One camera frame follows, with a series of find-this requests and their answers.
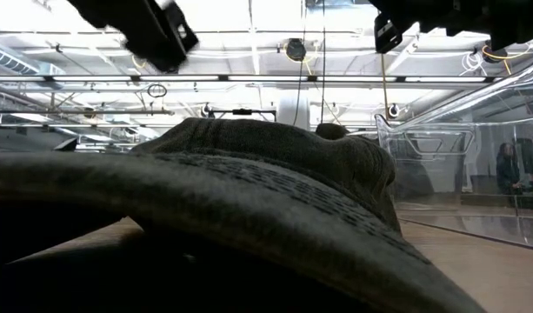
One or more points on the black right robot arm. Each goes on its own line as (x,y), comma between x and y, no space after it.
(509,21)

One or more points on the ceiling ventilation duct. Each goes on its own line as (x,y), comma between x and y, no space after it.
(14,61)

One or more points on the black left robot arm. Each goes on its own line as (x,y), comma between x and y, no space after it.
(101,11)

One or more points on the long ceiling light bar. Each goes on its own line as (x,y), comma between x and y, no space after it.
(175,78)

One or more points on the clear plastic tray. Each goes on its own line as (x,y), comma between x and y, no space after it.
(466,182)

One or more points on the person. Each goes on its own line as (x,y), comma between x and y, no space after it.
(507,169)

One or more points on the gray baseball cap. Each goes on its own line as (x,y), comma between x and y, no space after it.
(248,195)

